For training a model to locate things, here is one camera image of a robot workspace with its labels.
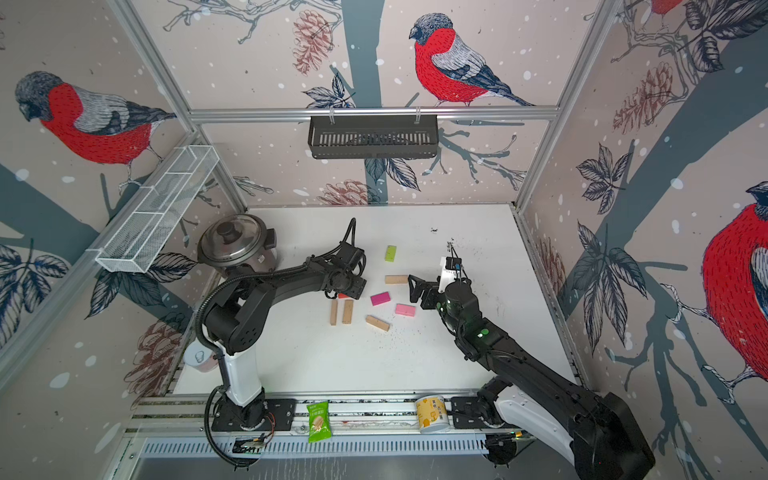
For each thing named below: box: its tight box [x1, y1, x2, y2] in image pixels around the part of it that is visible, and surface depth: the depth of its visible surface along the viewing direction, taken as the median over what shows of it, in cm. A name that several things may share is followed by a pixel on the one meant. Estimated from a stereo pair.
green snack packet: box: [306, 401, 333, 444], surface depth 73 cm
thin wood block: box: [330, 299, 338, 326], surface depth 94 cm
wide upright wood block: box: [342, 299, 354, 324], surface depth 94 cm
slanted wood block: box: [365, 314, 391, 332], surface depth 91 cm
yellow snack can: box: [415, 395, 449, 434], surface depth 70 cm
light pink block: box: [395, 303, 416, 317], surface depth 94 cm
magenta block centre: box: [370, 291, 391, 306], surface depth 97 cm
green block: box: [385, 245, 397, 263], surface depth 109 cm
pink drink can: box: [183, 339, 218, 373], surface depth 79 cm
